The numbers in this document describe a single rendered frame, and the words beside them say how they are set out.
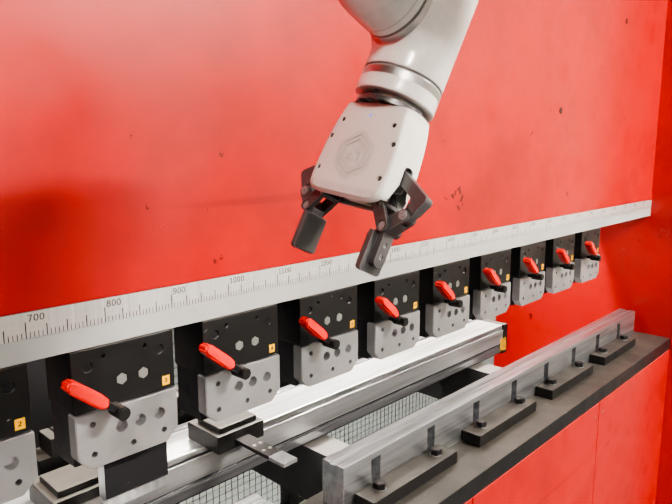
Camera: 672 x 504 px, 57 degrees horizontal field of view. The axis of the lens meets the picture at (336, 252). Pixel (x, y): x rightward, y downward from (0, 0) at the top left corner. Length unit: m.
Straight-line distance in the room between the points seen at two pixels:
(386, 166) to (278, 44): 0.49
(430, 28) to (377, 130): 0.11
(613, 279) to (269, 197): 1.97
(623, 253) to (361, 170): 2.20
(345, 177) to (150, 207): 0.36
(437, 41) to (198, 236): 0.47
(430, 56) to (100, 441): 0.64
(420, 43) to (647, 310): 2.22
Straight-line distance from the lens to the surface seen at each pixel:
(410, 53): 0.62
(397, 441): 1.42
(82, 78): 0.85
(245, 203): 0.98
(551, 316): 2.90
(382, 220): 0.58
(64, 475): 1.24
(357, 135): 0.62
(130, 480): 1.01
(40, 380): 1.47
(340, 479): 1.32
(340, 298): 1.16
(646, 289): 2.73
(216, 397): 1.01
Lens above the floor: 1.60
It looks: 9 degrees down
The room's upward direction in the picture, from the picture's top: straight up
